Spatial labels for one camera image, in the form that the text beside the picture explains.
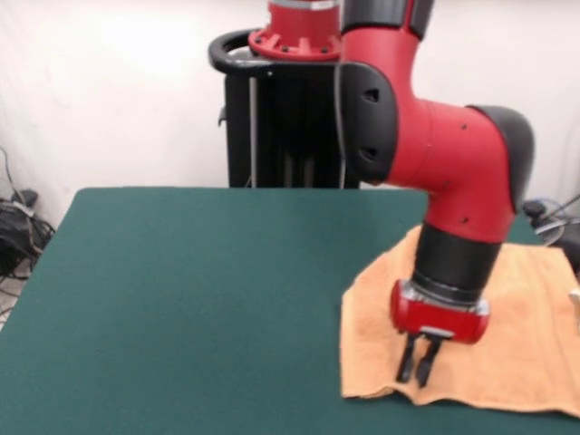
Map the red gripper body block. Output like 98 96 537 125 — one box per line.
390 279 492 345

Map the grey round disc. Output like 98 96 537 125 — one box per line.
534 217 567 248

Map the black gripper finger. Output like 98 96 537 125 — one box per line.
396 333 417 384
416 337 443 389

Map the orange terry towel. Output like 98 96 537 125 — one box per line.
340 226 580 419

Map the dark green table cloth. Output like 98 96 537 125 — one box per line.
0 187 580 435

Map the black bulky object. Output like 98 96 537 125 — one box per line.
556 235 580 273

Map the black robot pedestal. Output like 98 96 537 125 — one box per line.
208 29 363 189

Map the black cable bundle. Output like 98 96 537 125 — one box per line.
0 144 58 291

